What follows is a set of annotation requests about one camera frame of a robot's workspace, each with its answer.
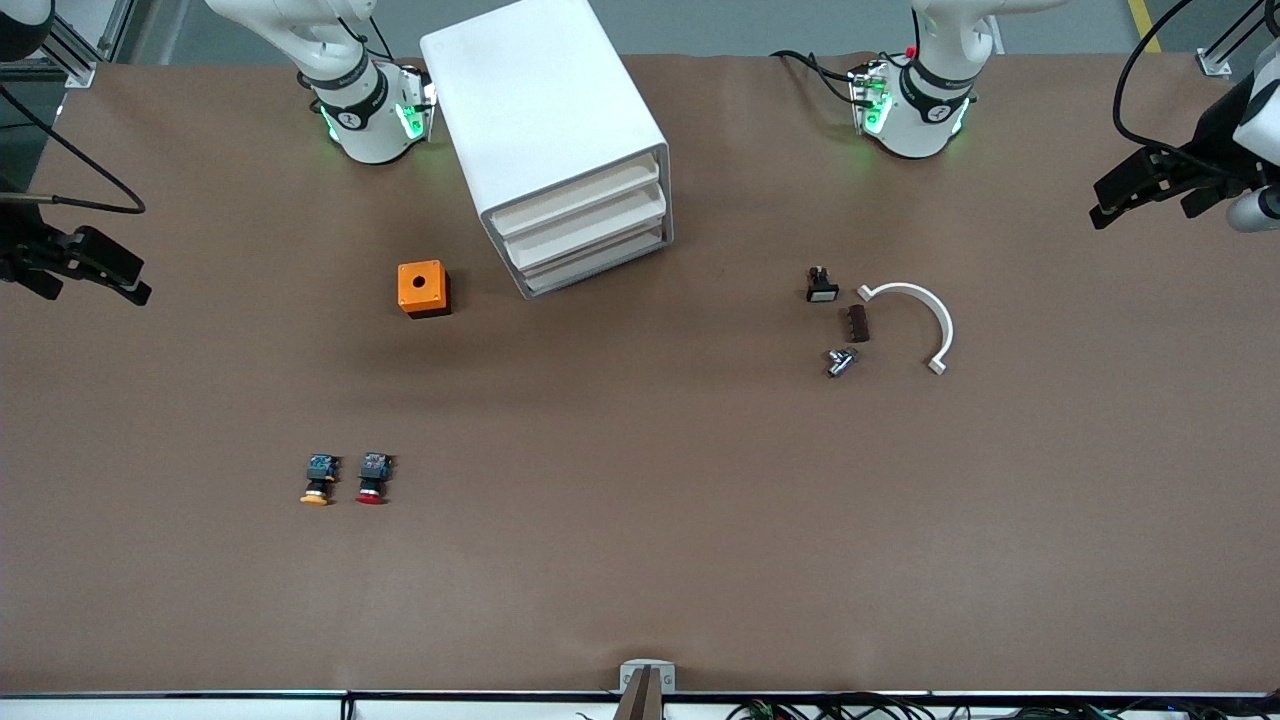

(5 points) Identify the white drawer cabinet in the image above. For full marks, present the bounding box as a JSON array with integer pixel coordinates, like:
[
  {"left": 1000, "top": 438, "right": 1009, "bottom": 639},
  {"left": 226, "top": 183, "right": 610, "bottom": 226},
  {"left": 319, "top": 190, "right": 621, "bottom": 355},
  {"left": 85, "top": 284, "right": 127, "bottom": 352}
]
[{"left": 420, "top": 0, "right": 674, "bottom": 300}]

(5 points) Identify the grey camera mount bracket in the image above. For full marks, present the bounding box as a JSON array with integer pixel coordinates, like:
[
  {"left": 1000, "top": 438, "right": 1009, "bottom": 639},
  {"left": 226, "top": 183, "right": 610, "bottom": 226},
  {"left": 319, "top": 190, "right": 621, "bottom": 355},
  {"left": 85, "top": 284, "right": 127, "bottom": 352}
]
[{"left": 612, "top": 659, "right": 678, "bottom": 720}]

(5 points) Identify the yellow mushroom push button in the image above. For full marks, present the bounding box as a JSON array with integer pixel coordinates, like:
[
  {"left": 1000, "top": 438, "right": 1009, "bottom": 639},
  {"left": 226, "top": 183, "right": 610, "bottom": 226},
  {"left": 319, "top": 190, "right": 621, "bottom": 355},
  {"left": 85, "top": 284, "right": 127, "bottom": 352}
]
[{"left": 300, "top": 453, "right": 342, "bottom": 507}]

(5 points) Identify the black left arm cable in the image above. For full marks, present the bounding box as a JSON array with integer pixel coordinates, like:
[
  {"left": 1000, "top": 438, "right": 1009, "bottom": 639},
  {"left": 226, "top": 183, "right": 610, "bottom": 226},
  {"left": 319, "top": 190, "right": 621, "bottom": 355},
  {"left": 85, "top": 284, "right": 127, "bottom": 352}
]
[{"left": 1112, "top": 0, "right": 1263, "bottom": 166}]

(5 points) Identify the white plastic drawer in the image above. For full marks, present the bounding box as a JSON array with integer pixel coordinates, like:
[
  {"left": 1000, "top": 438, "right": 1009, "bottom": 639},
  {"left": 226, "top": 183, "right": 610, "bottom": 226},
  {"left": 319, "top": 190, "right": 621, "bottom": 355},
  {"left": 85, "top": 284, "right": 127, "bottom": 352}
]
[
  {"left": 500, "top": 186, "right": 668, "bottom": 269},
  {"left": 488, "top": 150, "right": 663, "bottom": 237},
  {"left": 515, "top": 225, "right": 674, "bottom": 299}
]

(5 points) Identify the aluminium frame profile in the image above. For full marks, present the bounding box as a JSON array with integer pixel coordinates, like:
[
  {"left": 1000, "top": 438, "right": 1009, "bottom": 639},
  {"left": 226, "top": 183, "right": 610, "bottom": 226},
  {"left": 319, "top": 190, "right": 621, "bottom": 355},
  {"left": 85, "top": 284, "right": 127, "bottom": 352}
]
[
  {"left": 1196, "top": 0, "right": 1280, "bottom": 78},
  {"left": 28, "top": 0, "right": 133, "bottom": 89}
]

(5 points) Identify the white curved plastic bracket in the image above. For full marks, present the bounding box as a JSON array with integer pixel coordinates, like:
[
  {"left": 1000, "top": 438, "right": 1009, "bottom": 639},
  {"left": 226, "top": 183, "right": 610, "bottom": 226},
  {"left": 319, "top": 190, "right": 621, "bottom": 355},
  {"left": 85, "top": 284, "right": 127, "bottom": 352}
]
[{"left": 857, "top": 282, "right": 955, "bottom": 377}]

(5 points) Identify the red mushroom push button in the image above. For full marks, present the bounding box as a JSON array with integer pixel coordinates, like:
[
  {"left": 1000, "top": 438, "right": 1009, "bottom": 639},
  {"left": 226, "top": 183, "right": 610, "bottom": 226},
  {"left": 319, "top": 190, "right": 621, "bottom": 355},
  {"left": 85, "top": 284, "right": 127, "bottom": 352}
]
[{"left": 355, "top": 452, "right": 394, "bottom": 506}]

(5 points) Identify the orange push button box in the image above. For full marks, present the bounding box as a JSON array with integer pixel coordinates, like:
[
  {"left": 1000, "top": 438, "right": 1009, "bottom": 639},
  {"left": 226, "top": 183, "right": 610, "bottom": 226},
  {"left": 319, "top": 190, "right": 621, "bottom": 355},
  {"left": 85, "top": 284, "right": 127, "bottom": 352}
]
[{"left": 397, "top": 260, "right": 452, "bottom": 320}]

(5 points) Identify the white table edge rail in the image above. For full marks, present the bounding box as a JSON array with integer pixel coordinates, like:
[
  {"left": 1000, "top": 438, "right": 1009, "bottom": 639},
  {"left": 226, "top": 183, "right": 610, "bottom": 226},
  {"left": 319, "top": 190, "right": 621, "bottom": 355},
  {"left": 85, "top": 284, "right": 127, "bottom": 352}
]
[{"left": 0, "top": 690, "right": 1280, "bottom": 720}]

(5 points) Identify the tangled cable bundle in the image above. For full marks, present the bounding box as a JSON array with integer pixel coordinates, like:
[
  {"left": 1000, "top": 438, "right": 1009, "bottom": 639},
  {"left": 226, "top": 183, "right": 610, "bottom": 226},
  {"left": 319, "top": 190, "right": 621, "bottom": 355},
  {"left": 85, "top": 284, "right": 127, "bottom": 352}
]
[{"left": 730, "top": 694, "right": 1280, "bottom": 720}]

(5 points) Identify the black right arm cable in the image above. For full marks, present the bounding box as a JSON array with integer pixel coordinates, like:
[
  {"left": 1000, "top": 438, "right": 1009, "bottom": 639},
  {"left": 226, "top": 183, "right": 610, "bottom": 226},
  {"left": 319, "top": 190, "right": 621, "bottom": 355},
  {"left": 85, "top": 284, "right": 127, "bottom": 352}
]
[{"left": 0, "top": 85, "right": 147, "bottom": 216}]

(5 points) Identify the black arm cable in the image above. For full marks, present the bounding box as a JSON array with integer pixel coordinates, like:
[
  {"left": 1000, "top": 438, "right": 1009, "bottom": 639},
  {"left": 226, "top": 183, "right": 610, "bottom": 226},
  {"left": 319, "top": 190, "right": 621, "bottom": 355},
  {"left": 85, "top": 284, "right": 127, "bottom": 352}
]
[
  {"left": 0, "top": 85, "right": 147, "bottom": 216},
  {"left": 1112, "top": 0, "right": 1263, "bottom": 166}
]

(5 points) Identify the black base cable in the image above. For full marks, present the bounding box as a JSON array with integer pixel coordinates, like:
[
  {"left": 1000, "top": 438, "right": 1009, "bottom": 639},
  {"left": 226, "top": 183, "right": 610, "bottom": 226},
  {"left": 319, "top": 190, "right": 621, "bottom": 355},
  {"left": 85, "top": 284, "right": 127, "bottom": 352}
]
[{"left": 770, "top": 49, "right": 863, "bottom": 103}]

